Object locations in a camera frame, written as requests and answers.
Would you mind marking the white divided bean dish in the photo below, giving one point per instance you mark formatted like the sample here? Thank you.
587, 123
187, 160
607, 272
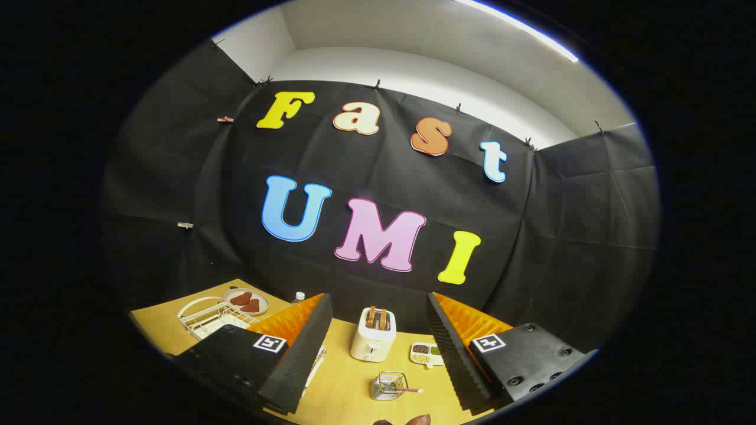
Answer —
422, 354

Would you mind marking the toast slice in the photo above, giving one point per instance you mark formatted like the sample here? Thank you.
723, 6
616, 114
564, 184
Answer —
383, 319
371, 317

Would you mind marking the white toaster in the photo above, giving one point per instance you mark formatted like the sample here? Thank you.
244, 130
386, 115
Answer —
372, 345

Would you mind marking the small plate with meat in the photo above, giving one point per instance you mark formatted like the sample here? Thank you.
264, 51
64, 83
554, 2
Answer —
263, 301

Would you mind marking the red meat slice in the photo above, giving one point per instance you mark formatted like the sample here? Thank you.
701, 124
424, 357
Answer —
241, 298
250, 306

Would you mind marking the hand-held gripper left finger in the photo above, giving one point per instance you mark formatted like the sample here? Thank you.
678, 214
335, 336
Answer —
304, 354

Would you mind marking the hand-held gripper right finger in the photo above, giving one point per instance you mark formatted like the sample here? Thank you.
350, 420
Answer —
452, 360

